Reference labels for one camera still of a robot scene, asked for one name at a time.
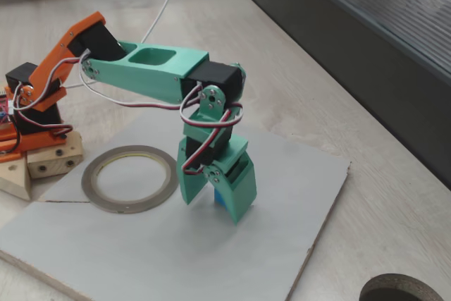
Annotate grey tape ring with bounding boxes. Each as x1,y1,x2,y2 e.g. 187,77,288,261
81,145,181,215

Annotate blue cube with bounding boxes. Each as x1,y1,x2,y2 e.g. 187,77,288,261
214,189,230,211

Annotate white usb cable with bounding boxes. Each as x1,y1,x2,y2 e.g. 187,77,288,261
140,0,187,44

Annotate round desk cable hole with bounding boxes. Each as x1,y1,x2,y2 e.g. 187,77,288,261
358,273,445,301

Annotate white laminated board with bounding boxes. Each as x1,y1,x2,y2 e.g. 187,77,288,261
0,99,352,301

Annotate wooden arm mounting base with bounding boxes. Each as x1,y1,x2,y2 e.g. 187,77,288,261
0,130,85,202

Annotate grey ribbed desk partition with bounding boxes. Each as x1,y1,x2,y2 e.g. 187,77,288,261
214,0,451,191

